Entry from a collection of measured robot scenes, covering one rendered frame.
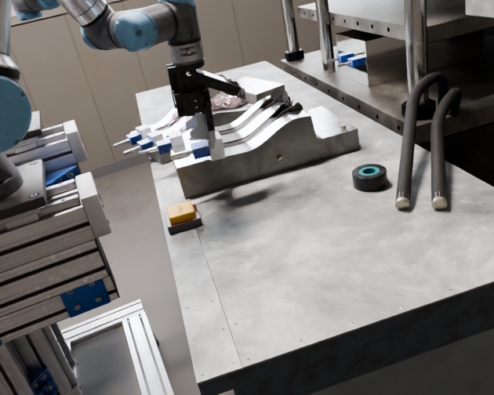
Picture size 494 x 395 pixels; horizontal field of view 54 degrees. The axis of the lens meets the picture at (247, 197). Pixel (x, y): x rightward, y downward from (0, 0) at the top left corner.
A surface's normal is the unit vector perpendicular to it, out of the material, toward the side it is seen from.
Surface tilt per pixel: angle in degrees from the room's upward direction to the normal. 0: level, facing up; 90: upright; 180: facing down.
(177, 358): 0
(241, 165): 90
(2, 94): 97
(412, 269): 0
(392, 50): 90
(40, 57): 90
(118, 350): 0
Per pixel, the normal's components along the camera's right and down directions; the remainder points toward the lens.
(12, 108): 0.76, 0.27
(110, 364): -0.19, -0.87
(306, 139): 0.25, 0.40
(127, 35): -0.59, 0.48
